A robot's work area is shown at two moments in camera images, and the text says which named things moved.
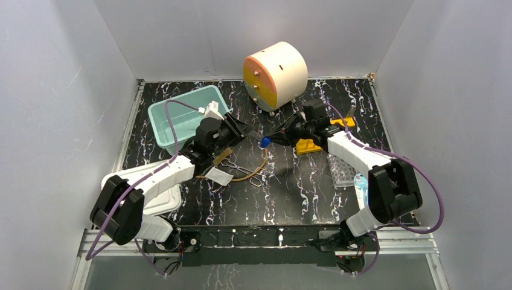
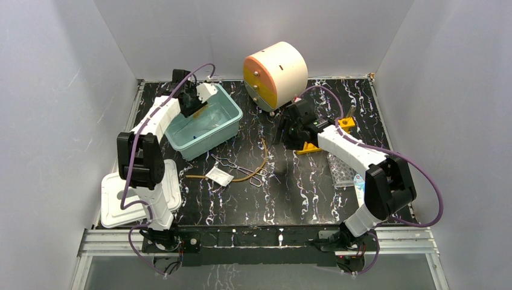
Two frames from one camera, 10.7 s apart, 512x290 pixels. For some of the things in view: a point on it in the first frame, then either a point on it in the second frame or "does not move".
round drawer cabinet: (275, 77) does not move
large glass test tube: (351, 110) does not move
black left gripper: (238, 128) to (192, 107)
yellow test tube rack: (305, 146) does not move
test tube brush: (223, 154) to (196, 114)
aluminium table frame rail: (389, 241) does not move
